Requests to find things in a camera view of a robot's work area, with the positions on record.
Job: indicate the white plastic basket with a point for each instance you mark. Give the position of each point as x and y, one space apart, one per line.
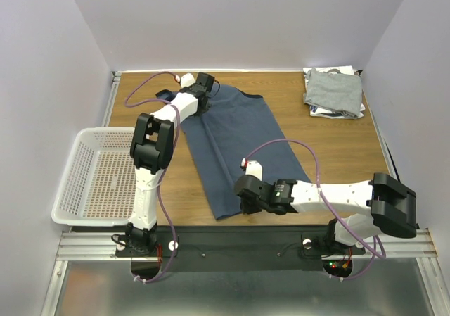
98 183

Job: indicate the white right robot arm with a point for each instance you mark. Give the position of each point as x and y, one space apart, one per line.
364 209

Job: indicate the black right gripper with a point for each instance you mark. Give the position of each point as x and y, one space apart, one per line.
248 205

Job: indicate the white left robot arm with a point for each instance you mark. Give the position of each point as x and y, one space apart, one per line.
151 150

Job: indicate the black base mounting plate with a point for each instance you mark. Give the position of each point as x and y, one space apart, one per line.
243 248

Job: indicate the blue tank top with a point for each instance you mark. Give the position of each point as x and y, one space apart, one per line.
236 124

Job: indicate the folded white printed tank top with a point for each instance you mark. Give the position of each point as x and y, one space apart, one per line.
334 83

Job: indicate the folded grey tank top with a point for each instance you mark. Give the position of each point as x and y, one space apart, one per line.
332 92

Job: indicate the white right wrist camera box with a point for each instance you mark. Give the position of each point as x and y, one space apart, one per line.
252 168

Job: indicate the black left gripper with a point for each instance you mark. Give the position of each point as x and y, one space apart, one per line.
202 112

